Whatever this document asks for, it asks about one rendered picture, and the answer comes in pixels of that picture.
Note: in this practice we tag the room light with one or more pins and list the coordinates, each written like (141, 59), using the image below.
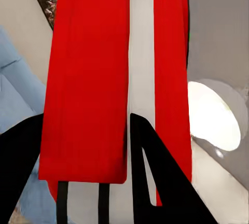
(234, 103)

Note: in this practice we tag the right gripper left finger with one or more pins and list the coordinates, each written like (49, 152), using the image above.
(19, 150)

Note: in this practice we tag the sofa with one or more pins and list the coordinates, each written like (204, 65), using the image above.
(23, 96)

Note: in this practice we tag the radio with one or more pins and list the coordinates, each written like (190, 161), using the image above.
(109, 59)

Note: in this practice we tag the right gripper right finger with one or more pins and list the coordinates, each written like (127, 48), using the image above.
(180, 202)

